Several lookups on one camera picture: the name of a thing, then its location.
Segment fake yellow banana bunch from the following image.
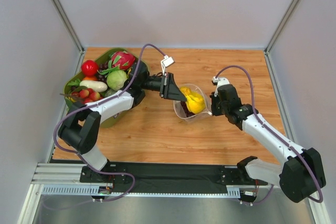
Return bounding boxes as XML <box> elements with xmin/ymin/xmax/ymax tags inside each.
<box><xmin>180</xmin><ymin>87</ymin><xmax>206</xmax><ymax>114</ymax></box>

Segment fake purple grapes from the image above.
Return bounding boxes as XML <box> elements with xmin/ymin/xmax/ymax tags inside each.
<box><xmin>181</xmin><ymin>103</ymin><xmax>195</xmax><ymax>118</ymax></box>

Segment clear zip top bag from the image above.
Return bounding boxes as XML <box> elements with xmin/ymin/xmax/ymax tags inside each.
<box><xmin>173</xmin><ymin>83</ymin><xmax>212</xmax><ymax>122</ymax></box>

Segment fake red apple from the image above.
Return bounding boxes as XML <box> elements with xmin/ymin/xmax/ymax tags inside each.
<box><xmin>81</xmin><ymin>60</ymin><xmax>99</xmax><ymax>77</ymax></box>

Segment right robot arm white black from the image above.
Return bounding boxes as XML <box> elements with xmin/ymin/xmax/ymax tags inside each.
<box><xmin>210</xmin><ymin>81</ymin><xmax>326</xmax><ymax>202</ymax></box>

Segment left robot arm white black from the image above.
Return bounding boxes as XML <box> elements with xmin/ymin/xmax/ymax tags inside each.
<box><xmin>56</xmin><ymin>56</ymin><xmax>186</xmax><ymax>173</ymax></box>

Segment fake pink dragon fruit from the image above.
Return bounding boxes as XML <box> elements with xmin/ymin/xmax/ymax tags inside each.
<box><xmin>110</xmin><ymin>51</ymin><xmax>135</xmax><ymax>70</ymax></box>

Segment fake green cabbage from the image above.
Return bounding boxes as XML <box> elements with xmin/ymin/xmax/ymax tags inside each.
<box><xmin>107</xmin><ymin>70</ymin><xmax>128</xmax><ymax>91</ymax></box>

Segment fake broccoli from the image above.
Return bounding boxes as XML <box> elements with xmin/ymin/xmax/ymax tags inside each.
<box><xmin>104</xmin><ymin>89</ymin><xmax>116</xmax><ymax>98</ymax></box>

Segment fake dark grapes in bin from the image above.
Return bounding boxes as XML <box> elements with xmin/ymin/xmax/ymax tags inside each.
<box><xmin>96</xmin><ymin>61</ymin><xmax>108</xmax><ymax>82</ymax></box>

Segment fake white radish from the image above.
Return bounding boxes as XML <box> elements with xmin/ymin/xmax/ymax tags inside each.
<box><xmin>80</xmin><ymin>80</ymin><xmax>108</xmax><ymax>93</ymax></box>

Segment fake red cherry bunch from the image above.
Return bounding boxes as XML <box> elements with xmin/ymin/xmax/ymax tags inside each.
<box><xmin>69</xmin><ymin>88</ymin><xmax>103</xmax><ymax>104</ymax></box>

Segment fake small orange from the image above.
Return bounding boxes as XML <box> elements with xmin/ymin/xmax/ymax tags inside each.
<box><xmin>83</xmin><ymin>76</ymin><xmax>98</xmax><ymax>81</ymax></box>

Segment black base mat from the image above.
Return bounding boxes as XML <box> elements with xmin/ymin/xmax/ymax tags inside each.
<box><xmin>78</xmin><ymin>160</ymin><xmax>269</xmax><ymax>194</ymax></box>

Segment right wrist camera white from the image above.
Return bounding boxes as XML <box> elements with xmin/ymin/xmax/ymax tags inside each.
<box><xmin>212</xmin><ymin>76</ymin><xmax>230</xmax><ymax>97</ymax></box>

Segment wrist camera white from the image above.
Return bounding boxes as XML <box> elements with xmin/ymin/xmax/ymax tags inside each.
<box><xmin>160</xmin><ymin>55</ymin><xmax>175</xmax><ymax>75</ymax></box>
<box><xmin>212</xmin><ymin>76</ymin><xmax>230</xmax><ymax>97</ymax></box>

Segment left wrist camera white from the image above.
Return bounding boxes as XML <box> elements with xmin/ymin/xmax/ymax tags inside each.
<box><xmin>160</xmin><ymin>55</ymin><xmax>175</xmax><ymax>75</ymax></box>

